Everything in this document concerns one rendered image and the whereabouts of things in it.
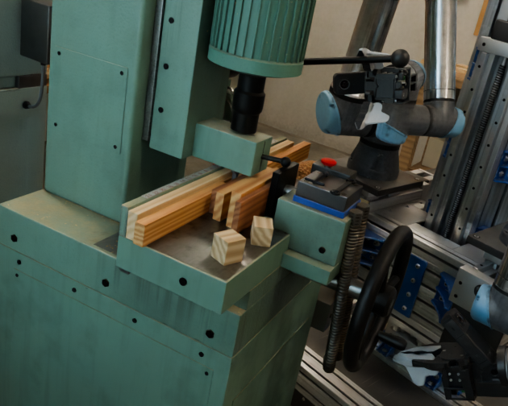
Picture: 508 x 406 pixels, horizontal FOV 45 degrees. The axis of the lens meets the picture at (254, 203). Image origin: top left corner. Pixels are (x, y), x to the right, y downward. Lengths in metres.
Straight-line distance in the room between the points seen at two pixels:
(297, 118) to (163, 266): 3.94
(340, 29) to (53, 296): 3.66
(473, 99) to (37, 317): 1.18
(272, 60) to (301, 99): 3.76
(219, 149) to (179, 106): 0.11
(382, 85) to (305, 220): 0.35
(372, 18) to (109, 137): 0.73
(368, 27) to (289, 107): 3.33
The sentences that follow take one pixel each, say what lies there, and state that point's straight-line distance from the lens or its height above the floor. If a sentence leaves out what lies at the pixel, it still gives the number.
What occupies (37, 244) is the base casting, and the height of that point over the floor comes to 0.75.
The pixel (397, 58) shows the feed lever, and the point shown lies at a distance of 1.19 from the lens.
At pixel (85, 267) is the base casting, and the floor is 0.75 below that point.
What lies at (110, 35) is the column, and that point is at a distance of 1.20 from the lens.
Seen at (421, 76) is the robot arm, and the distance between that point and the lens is 1.48.
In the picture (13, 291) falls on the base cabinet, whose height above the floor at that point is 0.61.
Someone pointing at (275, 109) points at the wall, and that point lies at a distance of 4.97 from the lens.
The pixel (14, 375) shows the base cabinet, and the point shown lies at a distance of 1.53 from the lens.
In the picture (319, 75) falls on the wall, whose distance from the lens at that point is 4.75.
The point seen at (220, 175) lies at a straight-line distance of 1.19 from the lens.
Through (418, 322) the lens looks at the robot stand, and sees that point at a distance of 1.76.
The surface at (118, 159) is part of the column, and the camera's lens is 1.24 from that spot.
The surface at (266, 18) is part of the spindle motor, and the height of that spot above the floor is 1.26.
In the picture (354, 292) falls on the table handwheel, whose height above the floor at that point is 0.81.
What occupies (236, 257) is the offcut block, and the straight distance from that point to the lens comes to 0.99.
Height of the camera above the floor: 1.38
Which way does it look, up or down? 23 degrees down
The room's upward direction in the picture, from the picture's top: 11 degrees clockwise
